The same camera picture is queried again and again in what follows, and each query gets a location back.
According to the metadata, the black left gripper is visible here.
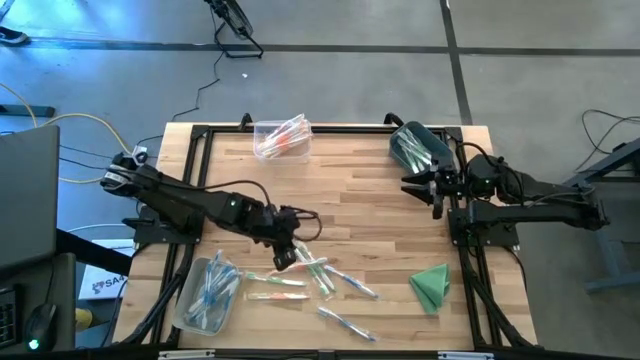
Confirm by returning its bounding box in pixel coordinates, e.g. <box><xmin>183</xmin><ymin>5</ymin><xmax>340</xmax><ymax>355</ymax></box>
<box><xmin>233</xmin><ymin>198</ymin><xmax>302</xmax><ymax>272</ymax></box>

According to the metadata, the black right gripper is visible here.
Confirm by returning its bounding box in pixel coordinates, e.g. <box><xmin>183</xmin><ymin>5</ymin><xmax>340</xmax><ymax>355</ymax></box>
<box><xmin>400</xmin><ymin>163</ymin><xmax>465</xmax><ymax>221</ymax></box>

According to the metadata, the green toothbrush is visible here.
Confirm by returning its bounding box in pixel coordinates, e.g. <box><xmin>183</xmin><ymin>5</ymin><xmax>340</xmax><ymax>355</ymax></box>
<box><xmin>244</xmin><ymin>271</ymin><xmax>309</xmax><ymax>288</ymax></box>
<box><xmin>399</xmin><ymin>134</ymin><xmax>429</xmax><ymax>169</ymax></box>
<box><xmin>299</xmin><ymin>241</ymin><xmax>335</xmax><ymax>293</ymax></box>
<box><xmin>397</xmin><ymin>142</ymin><xmax>426</xmax><ymax>174</ymax></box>
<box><xmin>294</xmin><ymin>244</ymin><xmax>331</xmax><ymax>296</ymax></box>
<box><xmin>402</xmin><ymin>127</ymin><xmax>431</xmax><ymax>156</ymax></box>

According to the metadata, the dark teal plastic bin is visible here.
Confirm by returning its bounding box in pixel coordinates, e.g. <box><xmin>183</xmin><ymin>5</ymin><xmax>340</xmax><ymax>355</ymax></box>
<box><xmin>388</xmin><ymin>120</ymin><xmax>456</xmax><ymax>177</ymax></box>

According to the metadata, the clear plastic bin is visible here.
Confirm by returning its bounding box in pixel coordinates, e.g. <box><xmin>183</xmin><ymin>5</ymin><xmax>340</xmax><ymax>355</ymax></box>
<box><xmin>253</xmin><ymin>118</ymin><xmax>313</xmax><ymax>165</ymax></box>

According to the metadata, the folded green cloth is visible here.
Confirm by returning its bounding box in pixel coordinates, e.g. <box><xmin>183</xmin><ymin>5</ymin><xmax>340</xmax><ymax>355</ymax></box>
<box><xmin>408</xmin><ymin>263</ymin><xmax>452</xmax><ymax>316</ymax></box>

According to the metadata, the grey translucent tray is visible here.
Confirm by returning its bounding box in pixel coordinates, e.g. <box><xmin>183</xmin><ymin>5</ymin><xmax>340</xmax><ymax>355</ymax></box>
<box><xmin>171</xmin><ymin>256</ymin><xmax>244</xmax><ymax>337</ymax></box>

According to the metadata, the white printed cardboard box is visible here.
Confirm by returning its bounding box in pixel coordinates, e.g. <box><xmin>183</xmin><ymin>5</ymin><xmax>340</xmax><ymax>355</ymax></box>
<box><xmin>78</xmin><ymin>238</ymin><xmax>137</xmax><ymax>301</ymax></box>

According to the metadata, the black desk beam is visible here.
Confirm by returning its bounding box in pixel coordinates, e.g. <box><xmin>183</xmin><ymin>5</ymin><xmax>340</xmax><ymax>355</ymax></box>
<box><xmin>54</xmin><ymin>228</ymin><xmax>134</xmax><ymax>277</ymax></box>

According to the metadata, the small yellow object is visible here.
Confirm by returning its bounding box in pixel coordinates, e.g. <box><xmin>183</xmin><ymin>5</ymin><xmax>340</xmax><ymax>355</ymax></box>
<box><xmin>74</xmin><ymin>307</ymin><xmax>94</xmax><ymax>331</ymax></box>

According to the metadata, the dark desk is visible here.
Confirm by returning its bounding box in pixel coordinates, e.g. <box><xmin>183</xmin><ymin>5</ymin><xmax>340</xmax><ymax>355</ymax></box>
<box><xmin>0</xmin><ymin>252</ymin><xmax>77</xmax><ymax>354</ymax></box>

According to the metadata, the black floor fan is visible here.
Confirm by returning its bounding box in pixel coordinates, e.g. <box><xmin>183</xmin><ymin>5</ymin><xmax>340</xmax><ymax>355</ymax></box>
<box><xmin>202</xmin><ymin>0</ymin><xmax>265</xmax><ymax>60</ymax></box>

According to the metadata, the black computer mouse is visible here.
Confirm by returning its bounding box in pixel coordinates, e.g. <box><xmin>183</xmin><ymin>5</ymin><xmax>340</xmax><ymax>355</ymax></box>
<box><xmin>24</xmin><ymin>303</ymin><xmax>59</xmax><ymax>353</ymax></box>

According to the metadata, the dark grey monitor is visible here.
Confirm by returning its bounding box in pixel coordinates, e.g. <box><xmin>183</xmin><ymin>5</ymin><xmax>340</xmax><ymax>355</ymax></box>
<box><xmin>0</xmin><ymin>124</ymin><xmax>61</xmax><ymax>274</ymax></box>

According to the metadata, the black keyboard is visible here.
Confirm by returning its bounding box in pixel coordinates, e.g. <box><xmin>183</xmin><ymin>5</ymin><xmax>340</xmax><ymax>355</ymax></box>
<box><xmin>0</xmin><ymin>285</ymin><xmax>22</xmax><ymax>350</ymax></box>

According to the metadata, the black floor bar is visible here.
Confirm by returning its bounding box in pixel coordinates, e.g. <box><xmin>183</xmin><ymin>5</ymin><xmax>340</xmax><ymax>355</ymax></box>
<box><xmin>0</xmin><ymin>104</ymin><xmax>56</xmax><ymax>119</ymax></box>

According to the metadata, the person's shoe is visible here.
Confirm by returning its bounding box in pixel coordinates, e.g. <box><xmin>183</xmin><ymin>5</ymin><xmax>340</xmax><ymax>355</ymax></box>
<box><xmin>0</xmin><ymin>25</ymin><xmax>30</xmax><ymax>47</ymax></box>

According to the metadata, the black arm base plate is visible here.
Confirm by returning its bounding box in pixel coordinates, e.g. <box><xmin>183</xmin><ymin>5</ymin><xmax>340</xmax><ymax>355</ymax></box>
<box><xmin>122</xmin><ymin>204</ymin><xmax>207</xmax><ymax>246</ymax></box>
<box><xmin>447</xmin><ymin>207</ymin><xmax>521</xmax><ymax>248</ymax></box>

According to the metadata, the blue-grey metal table frame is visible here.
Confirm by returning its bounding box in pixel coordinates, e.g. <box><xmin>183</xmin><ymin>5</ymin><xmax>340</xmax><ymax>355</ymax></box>
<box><xmin>564</xmin><ymin>135</ymin><xmax>640</xmax><ymax>295</ymax></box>

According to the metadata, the yellow floor cable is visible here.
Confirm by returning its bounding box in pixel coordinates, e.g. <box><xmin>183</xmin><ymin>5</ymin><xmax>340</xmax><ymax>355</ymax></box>
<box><xmin>0</xmin><ymin>82</ymin><xmax>137</xmax><ymax>185</ymax></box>

